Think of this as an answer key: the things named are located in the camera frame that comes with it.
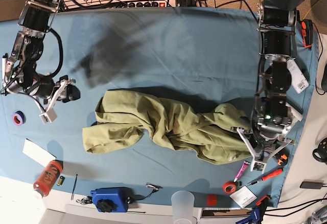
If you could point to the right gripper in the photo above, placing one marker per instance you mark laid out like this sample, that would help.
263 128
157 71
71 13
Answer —
72 94

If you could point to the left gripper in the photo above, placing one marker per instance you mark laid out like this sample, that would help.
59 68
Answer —
261 152

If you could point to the olive green t-shirt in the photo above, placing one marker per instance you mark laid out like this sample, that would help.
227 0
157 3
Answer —
123 115

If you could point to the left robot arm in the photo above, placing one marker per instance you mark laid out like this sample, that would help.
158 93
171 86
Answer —
271 117

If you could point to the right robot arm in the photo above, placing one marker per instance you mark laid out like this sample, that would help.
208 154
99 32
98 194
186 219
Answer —
19 75

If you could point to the pink glue tube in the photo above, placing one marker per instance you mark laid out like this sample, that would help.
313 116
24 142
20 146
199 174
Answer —
244 166

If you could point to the orange utility knife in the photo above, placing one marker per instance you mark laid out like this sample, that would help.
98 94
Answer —
281 159

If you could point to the orange screwdriver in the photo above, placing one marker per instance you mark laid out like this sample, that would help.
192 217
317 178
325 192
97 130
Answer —
267 176

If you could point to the orange tape roll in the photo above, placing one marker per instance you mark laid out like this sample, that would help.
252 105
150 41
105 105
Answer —
230 187

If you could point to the white square packet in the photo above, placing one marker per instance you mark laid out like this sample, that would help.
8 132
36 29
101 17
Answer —
243 197

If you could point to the white patterned notebook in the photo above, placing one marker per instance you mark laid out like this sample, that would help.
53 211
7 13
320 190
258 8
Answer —
295 112

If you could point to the purple tape roll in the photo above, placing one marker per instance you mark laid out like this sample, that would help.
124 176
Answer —
19 118

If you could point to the blue bar clamp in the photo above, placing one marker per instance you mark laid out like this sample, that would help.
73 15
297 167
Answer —
257 213

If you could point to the red plastic block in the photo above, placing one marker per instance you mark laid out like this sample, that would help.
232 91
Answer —
211 200

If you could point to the white paper card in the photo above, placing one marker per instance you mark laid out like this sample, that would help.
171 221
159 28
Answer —
37 153

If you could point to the white marker pen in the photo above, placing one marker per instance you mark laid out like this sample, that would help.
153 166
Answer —
4 64

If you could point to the small green battery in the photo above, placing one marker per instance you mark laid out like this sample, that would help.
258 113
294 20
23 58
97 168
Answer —
60 180

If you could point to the translucent plastic cup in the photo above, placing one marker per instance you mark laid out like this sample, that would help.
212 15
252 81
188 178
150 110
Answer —
182 207

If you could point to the orange spray can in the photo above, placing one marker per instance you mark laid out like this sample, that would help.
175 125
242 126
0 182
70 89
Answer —
47 179

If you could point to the black tweezers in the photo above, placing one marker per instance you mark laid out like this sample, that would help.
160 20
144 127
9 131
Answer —
74 187

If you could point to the metal key clip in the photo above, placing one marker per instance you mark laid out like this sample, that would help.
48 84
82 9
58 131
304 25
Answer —
153 186

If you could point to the blue table cloth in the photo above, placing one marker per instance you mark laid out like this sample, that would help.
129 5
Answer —
202 57

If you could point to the blue plastic box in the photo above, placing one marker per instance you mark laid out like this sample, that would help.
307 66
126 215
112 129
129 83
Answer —
111 200

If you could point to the orange black clamp tool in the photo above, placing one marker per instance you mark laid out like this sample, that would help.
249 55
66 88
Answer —
307 33

